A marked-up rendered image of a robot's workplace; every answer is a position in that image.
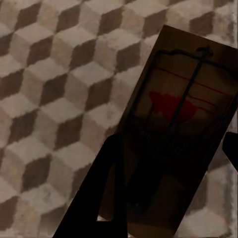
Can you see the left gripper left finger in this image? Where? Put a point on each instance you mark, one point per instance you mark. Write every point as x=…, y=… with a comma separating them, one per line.
x=80, y=220

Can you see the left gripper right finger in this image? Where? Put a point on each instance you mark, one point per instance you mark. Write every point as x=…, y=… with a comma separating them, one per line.
x=230, y=148

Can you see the mousetrap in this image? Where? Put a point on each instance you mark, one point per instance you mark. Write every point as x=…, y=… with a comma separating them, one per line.
x=171, y=128

